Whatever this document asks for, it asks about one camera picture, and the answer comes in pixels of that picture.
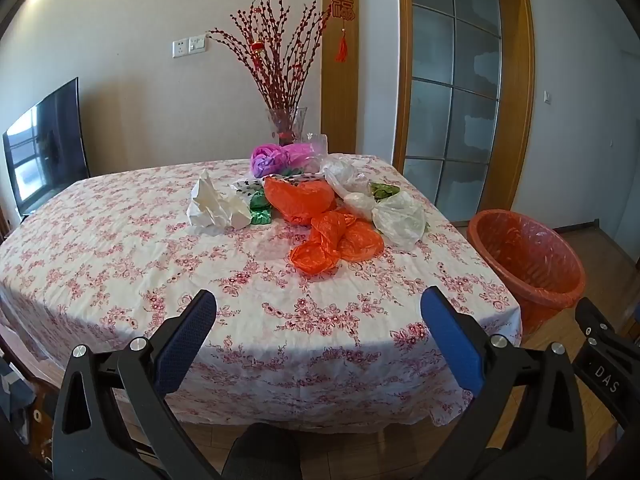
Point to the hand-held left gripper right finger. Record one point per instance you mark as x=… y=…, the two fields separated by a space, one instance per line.
x=450 y=335

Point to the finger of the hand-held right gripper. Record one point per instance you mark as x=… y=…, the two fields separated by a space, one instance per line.
x=600 y=325

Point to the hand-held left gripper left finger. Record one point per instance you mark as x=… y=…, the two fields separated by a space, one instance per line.
x=187 y=340

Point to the orange lined trash bin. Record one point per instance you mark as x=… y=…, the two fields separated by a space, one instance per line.
x=530 y=260

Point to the large white plastic bag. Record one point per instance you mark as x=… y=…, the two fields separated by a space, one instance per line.
x=400 y=217

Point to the knotted orange plastic bag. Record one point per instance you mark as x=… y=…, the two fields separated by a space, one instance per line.
x=345 y=240

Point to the green leaf wrapper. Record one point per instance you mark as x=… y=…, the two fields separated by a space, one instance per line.
x=384 y=191

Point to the small round white bag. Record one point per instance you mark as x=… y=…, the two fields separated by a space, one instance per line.
x=359 y=205

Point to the black spotted white wrapper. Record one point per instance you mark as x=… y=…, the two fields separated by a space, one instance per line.
x=248 y=189

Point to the large orange plastic bag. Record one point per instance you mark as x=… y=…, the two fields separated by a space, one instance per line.
x=300 y=200

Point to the translucent white bag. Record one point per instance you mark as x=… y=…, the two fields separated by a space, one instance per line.
x=345 y=172

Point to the purple plastic bag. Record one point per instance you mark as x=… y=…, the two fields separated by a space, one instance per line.
x=267 y=160

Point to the red floral tablecloth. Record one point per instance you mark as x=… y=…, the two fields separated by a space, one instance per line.
x=150 y=260

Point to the frosted glass sliding door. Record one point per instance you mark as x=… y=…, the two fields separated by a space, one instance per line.
x=450 y=125

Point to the black flat television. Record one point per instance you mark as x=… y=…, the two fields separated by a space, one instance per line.
x=45 y=150

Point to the clear glass vase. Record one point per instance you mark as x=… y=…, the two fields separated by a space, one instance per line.
x=295 y=127

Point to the red berry branches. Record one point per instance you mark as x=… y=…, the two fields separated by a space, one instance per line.
x=274 y=50

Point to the red hanging tassel ornament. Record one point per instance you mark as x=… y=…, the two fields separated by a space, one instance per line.
x=343 y=9

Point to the wooden door frame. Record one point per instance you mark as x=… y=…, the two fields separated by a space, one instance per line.
x=515 y=110

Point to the wooden wall pillar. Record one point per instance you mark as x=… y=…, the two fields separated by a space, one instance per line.
x=340 y=100

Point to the white wall socket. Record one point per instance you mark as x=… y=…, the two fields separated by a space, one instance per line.
x=179 y=48

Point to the white wall light switch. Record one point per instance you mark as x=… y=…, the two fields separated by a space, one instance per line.
x=197 y=44

